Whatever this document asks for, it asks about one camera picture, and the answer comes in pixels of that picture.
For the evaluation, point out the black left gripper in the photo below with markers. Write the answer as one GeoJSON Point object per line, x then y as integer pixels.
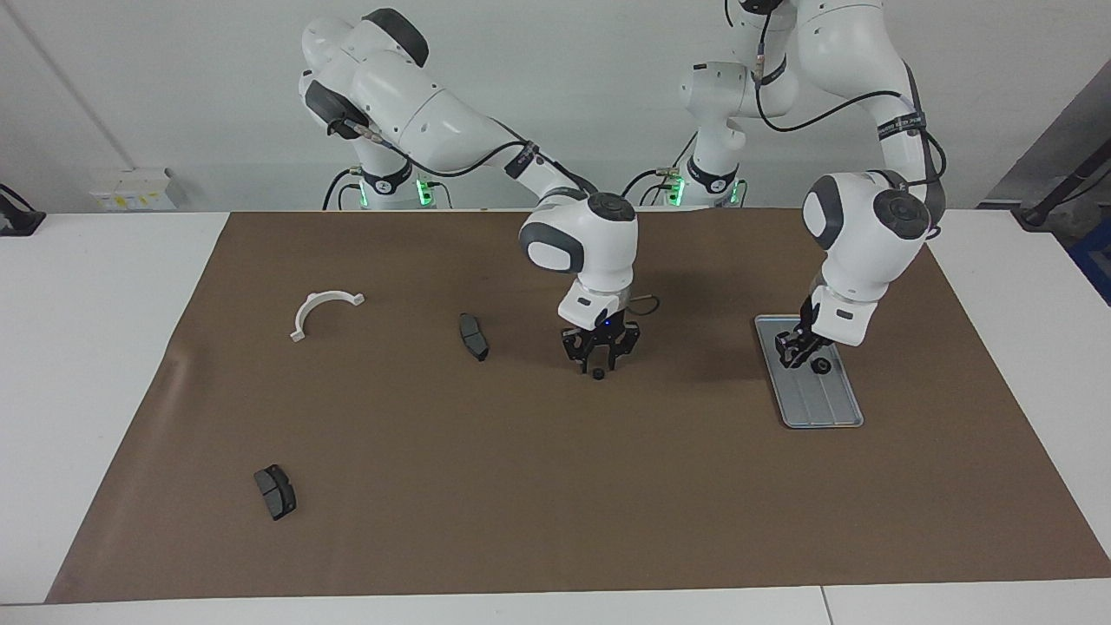
{"type": "Point", "coordinates": [814, 328]}

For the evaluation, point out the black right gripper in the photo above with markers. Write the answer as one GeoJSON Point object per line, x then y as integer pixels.
{"type": "Point", "coordinates": [603, 337]}

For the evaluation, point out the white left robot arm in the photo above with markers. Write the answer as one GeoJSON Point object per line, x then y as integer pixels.
{"type": "Point", "coordinates": [859, 234]}

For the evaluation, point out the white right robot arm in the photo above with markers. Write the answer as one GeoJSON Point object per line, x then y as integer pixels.
{"type": "Point", "coordinates": [451, 121]}

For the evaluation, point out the silver metal tray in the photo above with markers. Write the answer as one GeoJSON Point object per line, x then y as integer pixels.
{"type": "Point", "coordinates": [820, 404]}

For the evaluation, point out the dark grey brake pad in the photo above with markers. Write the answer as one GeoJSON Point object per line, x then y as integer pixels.
{"type": "Point", "coordinates": [473, 337]}
{"type": "Point", "coordinates": [275, 492]}

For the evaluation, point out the brown paper table mat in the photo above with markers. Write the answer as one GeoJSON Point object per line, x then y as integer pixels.
{"type": "Point", "coordinates": [555, 486]}

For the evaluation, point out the black stand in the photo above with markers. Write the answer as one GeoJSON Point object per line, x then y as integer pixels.
{"type": "Point", "coordinates": [1041, 208]}

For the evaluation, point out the blue box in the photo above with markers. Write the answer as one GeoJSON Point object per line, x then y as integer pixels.
{"type": "Point", "coordinates": [1095, 260]}

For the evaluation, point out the white curved plastic bracket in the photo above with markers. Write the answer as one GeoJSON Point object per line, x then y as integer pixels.
{"type": "Point", "coordinates": [301, 314]}

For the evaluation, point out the white wall socket box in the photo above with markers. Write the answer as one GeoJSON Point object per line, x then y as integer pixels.
{"type": "Point", "coordinates": [130, 191]}

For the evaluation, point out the black clamp mount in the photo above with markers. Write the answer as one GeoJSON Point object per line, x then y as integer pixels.
{"type": "Point", "coordinates": [17, 221]}

